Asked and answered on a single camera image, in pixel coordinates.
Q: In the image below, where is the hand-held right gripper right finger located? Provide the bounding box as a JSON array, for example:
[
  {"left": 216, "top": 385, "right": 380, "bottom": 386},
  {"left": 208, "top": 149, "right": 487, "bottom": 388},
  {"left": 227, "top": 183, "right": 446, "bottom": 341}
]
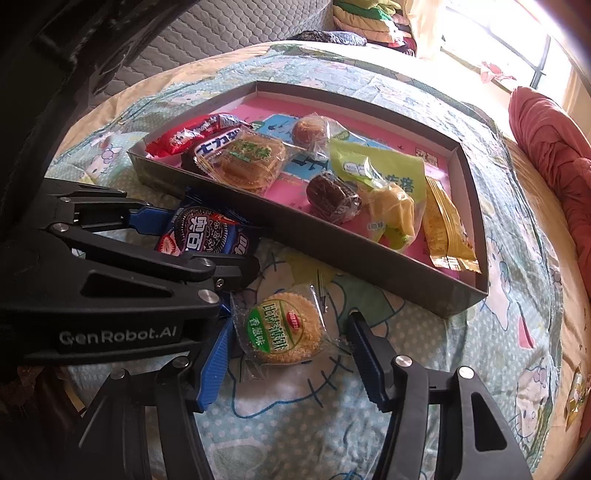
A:
[{"left": 346, "top": 310, "right": 532, "bottom": 480}]

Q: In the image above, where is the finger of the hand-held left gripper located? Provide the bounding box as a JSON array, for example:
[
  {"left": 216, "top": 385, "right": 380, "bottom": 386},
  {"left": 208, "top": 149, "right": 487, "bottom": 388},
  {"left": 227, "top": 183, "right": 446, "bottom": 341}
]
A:
[
  {"left": 28, "top": 224, "right": 262, "bottom": 324},
  {"left": 44, "top": 180, "right": 175, "bottom": 234}
]

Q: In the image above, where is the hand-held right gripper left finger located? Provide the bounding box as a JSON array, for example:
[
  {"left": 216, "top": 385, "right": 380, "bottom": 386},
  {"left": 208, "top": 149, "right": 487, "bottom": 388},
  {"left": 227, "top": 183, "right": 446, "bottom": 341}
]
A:
[{"left": 60, "top": 316, "right": 236, "bottom": 480}]

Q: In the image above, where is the dark blue cookie packet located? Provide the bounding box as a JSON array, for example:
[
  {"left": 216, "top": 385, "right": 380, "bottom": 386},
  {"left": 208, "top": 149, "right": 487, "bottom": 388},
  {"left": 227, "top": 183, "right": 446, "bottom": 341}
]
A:
[{"left": 154, "top": 187, "right": 260, "bottom": 258}]

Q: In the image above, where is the round cracker packet green label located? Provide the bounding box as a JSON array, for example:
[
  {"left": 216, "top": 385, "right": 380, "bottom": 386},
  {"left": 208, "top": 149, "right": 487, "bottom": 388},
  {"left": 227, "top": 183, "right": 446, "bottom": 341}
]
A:
[{"left": 230, "top": 284, "right": 352, "bottom": 381}]

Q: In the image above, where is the grey cardboard tray pink inside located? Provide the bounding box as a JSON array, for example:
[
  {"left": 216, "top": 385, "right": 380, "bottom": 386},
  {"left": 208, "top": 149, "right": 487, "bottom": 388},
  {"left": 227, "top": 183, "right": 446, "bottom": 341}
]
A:
[{"left": 127, "top": 80, "right": 490, "bottom": 319}]

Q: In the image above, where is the reddish brown round cake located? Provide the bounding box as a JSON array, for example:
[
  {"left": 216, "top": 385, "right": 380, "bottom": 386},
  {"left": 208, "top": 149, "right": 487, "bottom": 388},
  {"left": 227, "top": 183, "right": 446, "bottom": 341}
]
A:
[{"left": 305, "top": 170, "right": 363, "bottom": 226}]

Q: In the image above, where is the red snack packet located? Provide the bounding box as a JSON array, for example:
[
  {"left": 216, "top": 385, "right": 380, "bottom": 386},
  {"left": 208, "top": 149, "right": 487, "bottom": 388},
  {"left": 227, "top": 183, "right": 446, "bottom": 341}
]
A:
[{"left": 145, "top": 113, "right": 254, "bottom": 160}]

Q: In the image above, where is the square cracker packet green label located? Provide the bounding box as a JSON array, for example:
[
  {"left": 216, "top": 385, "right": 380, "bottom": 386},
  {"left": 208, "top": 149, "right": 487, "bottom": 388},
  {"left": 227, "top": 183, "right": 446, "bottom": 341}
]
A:
[{"left": 194, "top": 129, "right": 289, "bottom": 197}]

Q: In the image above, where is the cartoon cat printed blanket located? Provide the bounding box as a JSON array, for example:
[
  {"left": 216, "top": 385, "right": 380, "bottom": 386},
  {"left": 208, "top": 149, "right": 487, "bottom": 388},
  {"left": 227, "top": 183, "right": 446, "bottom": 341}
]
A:
[{"left": 46, "top": 44, "right": 566, "bottom": 480}]

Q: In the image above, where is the round brown bun clear wrapper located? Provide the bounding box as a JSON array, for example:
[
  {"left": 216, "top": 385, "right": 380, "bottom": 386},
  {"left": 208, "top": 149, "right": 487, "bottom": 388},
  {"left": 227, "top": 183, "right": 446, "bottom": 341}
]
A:
[{"left": 291, "top": 113, "right": 365, "bottom": 155}]

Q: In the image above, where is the grey quilted headboard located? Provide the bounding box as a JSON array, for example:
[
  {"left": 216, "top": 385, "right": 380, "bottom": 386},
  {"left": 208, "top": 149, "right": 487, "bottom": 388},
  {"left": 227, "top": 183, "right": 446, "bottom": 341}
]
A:
[{"left": 115, "top": 0, "right": 335, "bottom": 88}]

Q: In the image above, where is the beige bed sheet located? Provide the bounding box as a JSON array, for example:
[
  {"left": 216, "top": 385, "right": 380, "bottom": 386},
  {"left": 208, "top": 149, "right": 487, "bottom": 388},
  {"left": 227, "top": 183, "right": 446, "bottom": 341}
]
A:
[{"left": 60, "top": 39, "right": 587, "bottom": 480}]

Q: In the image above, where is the small yellow green snack packet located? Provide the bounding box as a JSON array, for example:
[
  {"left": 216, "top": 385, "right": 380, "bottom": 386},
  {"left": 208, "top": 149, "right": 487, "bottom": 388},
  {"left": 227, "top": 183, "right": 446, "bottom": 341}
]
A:
[{"left": 566, "top": 364, "right": 587, "bottom": 428}]

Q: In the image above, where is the dark patterned pillow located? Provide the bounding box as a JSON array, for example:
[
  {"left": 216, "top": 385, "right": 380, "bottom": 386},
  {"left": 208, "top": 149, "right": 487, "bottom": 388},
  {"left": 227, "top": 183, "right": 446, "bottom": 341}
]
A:
[{"left": 286, "top": 30, "right": 370, "bottom": 47}]

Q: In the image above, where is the pink quilt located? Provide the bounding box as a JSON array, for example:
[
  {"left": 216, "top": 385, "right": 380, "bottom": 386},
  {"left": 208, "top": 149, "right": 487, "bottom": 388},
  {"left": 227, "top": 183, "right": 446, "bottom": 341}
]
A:
[{"left": 508, "top": 85, "right": 591, "bottom": 296}]

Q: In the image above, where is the stack of folded clothes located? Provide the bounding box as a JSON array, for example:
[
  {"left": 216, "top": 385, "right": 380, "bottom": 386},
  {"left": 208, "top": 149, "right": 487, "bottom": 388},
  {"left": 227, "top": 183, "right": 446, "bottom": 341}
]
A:
[{"left": 332, "top": 0, "right": 419, "bottom": 56}]

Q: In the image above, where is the red clothes pile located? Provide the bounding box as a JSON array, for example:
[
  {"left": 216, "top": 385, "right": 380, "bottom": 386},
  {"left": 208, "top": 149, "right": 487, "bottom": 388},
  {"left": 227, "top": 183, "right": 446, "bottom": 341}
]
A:
[{"left": 478, "top": 60, "right": 518, "bottom": 86}]

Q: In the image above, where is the cream curtain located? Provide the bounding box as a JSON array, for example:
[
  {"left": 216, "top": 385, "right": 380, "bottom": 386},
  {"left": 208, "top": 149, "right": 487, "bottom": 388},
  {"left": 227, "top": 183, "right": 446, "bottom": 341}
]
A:
[{"left": 406, "top": 0, "right": 446, "bottom": 58}]

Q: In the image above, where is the window with black frame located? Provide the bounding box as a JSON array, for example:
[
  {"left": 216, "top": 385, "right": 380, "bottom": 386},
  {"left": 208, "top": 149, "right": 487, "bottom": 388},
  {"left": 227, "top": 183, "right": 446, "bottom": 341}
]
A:
[{"left": 438, "top": 0, "right": 583, "bottom": 93}]

